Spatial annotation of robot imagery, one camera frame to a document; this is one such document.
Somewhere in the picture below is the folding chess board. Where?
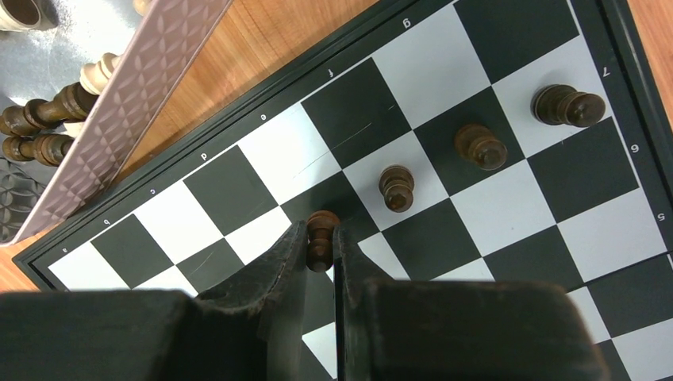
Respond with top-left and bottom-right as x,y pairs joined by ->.
16,1 -> 672,380

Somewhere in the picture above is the white chess piece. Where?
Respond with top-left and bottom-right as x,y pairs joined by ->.
79,52 -> 121,95

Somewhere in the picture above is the dark brown chess piece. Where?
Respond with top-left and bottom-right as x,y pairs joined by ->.
454,124 -> 508,171

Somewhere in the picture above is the dark brown chess pawn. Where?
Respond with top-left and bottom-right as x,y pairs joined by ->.
379,165 -> 415,213
306,210 -> 340,273

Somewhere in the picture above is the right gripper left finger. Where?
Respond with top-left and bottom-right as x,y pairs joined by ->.
1,221 -> 308,380

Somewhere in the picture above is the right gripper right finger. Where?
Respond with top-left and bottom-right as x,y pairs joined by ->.
333,227 -> 610,380

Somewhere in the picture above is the dark chess piece on board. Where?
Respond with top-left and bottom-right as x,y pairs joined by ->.
531,84 -> 606,129

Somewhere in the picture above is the pink tin box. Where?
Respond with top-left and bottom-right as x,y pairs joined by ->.
1,0 -> 231,246

